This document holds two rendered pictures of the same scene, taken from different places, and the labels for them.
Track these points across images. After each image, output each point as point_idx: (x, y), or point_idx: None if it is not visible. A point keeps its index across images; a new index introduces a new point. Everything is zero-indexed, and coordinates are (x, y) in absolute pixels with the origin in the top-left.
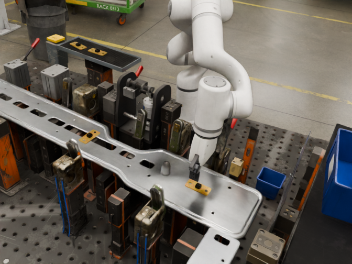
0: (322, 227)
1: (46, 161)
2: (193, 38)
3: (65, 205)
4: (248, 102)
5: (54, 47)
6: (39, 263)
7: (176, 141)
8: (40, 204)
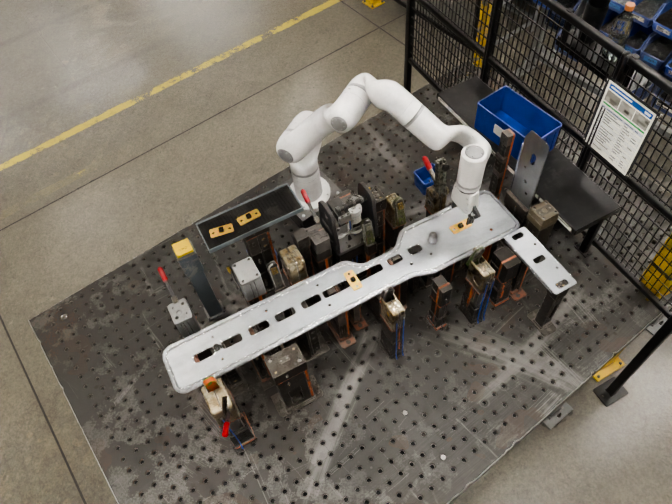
0: None
1: (314, 341)
2: (420, 135)
3: (403, 334)
4: (489, 145)
5: (193, 257)
6: (420, 386)
7: (403, 215)
8: (348, 370)
